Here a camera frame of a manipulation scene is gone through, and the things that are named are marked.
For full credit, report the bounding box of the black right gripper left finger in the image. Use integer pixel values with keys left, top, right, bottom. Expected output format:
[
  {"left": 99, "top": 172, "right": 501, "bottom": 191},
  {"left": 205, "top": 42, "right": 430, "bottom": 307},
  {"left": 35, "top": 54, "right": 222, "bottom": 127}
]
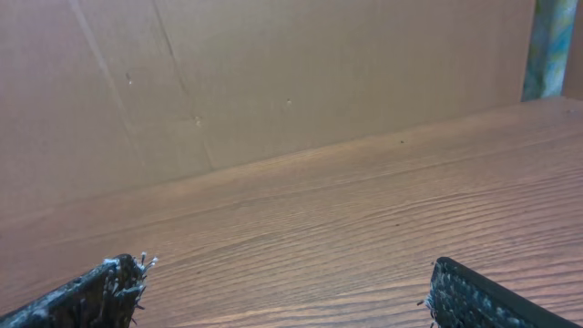
[{"left": 1, "top": 254, "right": 147, "bottom": 328}]

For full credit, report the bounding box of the brown cardboard back panel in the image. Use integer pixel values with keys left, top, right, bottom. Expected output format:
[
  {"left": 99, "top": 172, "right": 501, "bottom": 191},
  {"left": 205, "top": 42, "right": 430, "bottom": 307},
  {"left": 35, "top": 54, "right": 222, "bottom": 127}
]
[{"left": 1, "top": 0, "right": 535, "bottom": 215}]

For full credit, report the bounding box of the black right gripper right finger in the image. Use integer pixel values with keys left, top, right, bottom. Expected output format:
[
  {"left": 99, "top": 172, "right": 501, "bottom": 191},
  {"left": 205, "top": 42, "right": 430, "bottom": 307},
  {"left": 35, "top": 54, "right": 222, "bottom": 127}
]
[{"left": 425, "top": 257, "right": 579, "bottom": 328}]

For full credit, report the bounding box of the blue-green patterned strip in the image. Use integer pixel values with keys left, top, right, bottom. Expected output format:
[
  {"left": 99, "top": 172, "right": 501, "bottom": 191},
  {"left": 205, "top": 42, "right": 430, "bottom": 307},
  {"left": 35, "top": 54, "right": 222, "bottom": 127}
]
[{"left": 521, "top": 0, "right": 578, "bottom": 101}]

